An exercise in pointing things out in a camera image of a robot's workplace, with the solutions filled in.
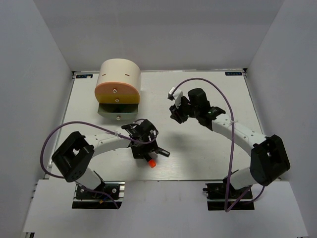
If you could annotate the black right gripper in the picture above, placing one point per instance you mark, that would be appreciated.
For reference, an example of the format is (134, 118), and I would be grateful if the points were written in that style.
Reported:
(177, 112)

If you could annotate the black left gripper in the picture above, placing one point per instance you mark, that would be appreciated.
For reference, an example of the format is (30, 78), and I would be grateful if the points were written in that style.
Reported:
(151, 147)

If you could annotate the orange cap black highlighter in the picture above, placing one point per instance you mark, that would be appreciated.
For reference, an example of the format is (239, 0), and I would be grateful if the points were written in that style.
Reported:
(151, 160)

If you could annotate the pink cap black highlighter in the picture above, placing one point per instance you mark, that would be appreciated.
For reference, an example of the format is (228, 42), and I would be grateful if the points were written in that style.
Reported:
(163, 152)

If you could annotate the pale green bottom drawer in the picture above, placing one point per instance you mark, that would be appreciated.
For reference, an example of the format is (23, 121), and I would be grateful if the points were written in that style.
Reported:
(118, 111)

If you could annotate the orange top drawer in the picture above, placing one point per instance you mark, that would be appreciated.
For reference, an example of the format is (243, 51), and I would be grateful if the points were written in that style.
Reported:
(121, 88)

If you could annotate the yellow drawer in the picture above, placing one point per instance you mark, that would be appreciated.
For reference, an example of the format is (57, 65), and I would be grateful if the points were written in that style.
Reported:
(118, 98)

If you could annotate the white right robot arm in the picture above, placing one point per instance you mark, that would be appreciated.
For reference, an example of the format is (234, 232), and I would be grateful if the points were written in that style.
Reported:
(268, 156)

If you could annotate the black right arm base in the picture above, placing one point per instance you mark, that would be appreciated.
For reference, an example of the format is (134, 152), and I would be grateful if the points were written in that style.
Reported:
(215, 193)

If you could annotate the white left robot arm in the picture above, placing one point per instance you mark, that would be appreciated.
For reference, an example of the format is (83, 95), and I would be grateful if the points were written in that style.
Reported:
(73, 156)

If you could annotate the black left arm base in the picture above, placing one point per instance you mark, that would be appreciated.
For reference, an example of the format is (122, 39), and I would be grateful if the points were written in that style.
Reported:
(111, 197)

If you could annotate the cream round drawer cabinet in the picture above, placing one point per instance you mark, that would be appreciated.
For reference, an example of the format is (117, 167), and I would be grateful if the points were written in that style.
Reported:
(120, 70)

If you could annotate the blue right corner sticker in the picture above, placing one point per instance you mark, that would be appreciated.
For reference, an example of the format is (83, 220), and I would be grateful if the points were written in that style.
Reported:
(233, 73)

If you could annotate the blue corner sticker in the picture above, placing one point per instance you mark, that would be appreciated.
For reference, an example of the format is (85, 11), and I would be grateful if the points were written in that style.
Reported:
(84, 76)
(233, 73)

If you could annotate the blue left corner sticker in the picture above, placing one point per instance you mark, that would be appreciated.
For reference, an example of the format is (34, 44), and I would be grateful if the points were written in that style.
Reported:
(84, 76)

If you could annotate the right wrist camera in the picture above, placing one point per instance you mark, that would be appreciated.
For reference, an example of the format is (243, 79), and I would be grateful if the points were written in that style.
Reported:
(175, 95)

